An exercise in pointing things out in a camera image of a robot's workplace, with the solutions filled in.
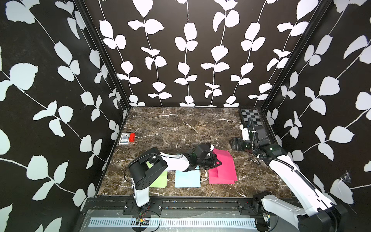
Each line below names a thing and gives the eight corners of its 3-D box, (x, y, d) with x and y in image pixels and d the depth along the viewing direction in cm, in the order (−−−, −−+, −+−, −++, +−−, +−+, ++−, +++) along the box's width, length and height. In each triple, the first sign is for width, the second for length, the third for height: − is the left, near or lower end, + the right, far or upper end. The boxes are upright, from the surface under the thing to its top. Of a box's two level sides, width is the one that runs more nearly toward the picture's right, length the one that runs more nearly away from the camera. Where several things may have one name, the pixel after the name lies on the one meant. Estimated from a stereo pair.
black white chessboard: (246, 125, 110) (247, 124, 109) (241, 110, 121) (242, 108, 119) (262, 125, 111) (263, 124, 109) (256, 110, 121) (257, 109, 119)
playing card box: (119, 145, 100) (117, 143, 98) (123, 134, 106) (121, 132, 104) (133, 145, 100) (132, 143, 98) (136, 134, 106) (135, 132, 104)
